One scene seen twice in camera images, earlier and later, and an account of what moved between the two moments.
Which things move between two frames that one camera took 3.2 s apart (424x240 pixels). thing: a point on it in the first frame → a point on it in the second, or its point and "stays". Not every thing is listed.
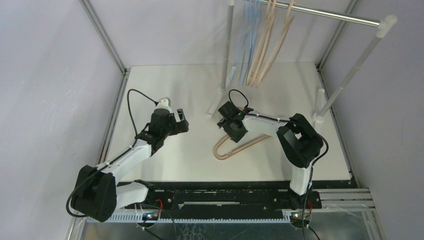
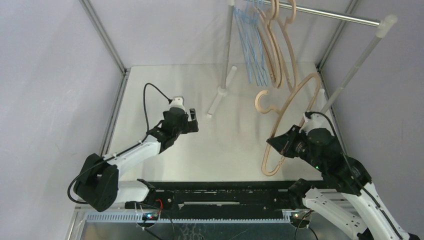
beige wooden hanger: [215, 150] → [279, 112]
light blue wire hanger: [255, 13] stays
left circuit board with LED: [151, 216] stays
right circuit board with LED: [297, 215] stays
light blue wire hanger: [249, 22] → [251, 43]
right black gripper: [226, 122] → [286, 144]
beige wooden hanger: [279, 43] → [293, 87]
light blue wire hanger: [238, 62] → [244, 18]
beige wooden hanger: [255, 79] → [273, 56]
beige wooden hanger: [258, 53] → [276, 45]
